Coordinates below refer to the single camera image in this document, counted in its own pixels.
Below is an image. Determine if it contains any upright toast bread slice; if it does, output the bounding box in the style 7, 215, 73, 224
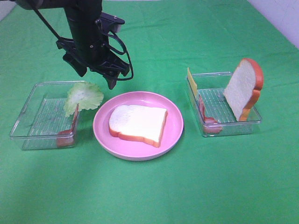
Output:
223, 58, 264, 121

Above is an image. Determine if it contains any yellow cheese slice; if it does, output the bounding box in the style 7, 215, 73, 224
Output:
187, 67, 198, 98

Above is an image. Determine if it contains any green lettuce leaf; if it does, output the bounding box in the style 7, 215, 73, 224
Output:
64, 82, 104, 117

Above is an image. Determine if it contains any pink bacon strip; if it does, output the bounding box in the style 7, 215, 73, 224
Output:
56, 104, 79, 147

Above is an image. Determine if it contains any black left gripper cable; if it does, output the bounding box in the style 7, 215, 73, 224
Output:
30, 7, 134, 81

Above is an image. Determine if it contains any clear right plastic container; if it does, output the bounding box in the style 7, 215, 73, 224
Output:
186, 71, 262, 137

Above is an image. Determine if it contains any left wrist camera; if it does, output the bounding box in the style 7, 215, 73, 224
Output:
95, 12, 125, 34

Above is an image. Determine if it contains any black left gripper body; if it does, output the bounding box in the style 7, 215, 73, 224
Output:
57, 11, 130, 76

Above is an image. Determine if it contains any green tablecloth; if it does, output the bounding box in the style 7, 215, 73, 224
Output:
0, 0, 299, 224

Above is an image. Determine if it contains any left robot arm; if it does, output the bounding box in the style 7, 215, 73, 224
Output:
16, 0, 134, 89

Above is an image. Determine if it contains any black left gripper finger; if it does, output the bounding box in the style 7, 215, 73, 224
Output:
63, 53, 87, 77
103, 70, 120, 90

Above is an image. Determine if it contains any clear plastic container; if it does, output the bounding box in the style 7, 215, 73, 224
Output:
186, 71, 262, 137
9, 81, 79, 150

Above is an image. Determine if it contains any clear left plastic container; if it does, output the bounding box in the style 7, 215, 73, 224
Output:
9, 81, 79, 150

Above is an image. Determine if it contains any pink round plate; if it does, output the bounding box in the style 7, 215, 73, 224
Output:
93, 91, 184, 161

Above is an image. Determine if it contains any wavy bacon strip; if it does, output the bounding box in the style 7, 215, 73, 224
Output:
198, 94, 222, 133

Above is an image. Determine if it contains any white toast bread slice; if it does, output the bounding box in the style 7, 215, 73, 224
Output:
108, 105, 168, 147

